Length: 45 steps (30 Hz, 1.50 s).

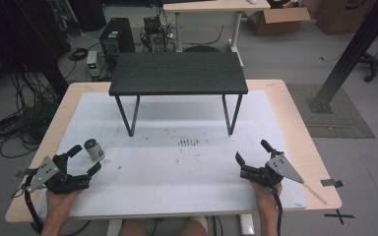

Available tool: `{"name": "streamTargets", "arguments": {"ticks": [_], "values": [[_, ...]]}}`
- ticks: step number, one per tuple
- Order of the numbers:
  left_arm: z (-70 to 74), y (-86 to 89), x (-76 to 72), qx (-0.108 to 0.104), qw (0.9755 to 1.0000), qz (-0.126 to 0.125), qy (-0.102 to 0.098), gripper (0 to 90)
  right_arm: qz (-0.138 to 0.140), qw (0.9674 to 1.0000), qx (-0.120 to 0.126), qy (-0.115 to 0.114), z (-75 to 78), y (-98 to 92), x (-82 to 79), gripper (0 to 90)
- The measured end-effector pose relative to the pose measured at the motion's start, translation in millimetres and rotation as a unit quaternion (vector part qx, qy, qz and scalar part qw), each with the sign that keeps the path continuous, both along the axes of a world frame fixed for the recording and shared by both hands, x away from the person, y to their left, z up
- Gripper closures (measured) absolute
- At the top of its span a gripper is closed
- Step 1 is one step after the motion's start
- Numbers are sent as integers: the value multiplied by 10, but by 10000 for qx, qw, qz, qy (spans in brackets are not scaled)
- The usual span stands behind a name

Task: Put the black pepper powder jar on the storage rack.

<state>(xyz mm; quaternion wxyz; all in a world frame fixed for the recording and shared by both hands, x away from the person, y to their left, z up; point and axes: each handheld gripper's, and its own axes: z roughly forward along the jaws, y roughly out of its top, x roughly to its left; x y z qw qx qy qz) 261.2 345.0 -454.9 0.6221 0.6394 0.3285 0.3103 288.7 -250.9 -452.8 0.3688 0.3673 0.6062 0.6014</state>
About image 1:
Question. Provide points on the black curtain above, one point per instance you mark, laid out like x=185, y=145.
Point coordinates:
x=23, y=36

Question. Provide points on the small white power device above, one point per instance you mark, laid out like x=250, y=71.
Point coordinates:
x=92, y=64

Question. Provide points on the person's knees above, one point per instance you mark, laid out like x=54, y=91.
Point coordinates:
x=164, y=228

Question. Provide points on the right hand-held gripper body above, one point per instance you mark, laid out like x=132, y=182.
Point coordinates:
x=270, y=170

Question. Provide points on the grey floor mat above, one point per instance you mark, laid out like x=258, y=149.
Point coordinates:
x=334, y=114

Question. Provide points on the person's right hand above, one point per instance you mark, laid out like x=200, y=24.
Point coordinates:
x=265, y=193

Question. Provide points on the light wooden desk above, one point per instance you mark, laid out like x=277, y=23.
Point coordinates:
x=216, y=6

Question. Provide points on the black tape piece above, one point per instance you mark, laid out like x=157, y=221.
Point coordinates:
x=331, y=183

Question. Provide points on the black metal frame post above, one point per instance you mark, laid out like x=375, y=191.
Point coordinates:
x=347, y=62

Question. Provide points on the large closed cardboard box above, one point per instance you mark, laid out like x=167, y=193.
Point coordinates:
x=344, y=14

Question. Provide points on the black computer tower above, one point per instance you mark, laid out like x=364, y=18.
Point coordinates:
x=116, y=38

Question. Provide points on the person's left hand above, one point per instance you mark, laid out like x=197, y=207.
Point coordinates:
x=62, y=196

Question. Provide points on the open cardboard box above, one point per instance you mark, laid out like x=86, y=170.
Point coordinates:
x=277, y=20

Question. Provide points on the white table mat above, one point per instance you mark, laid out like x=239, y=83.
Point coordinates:
x=174, y=157

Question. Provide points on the small grey metal can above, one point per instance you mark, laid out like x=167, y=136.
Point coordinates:
x=94, y=149

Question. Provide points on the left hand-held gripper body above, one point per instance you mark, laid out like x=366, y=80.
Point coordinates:
x=50, y=175

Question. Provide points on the black shelf with metal legs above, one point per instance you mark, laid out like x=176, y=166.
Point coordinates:
x=178, y=78

